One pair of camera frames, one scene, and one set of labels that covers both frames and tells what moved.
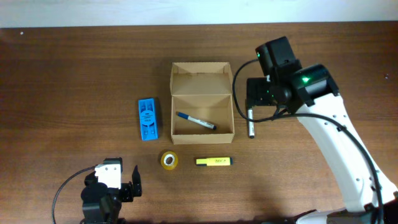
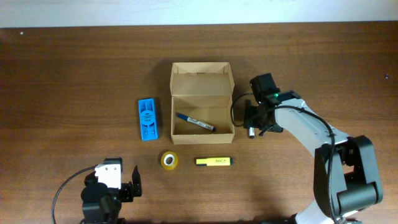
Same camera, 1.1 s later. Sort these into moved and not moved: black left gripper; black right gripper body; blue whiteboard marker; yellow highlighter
Moved: black right gripper body
Not moved: blue whiteboard marker; yellow highlighter; black left gripper
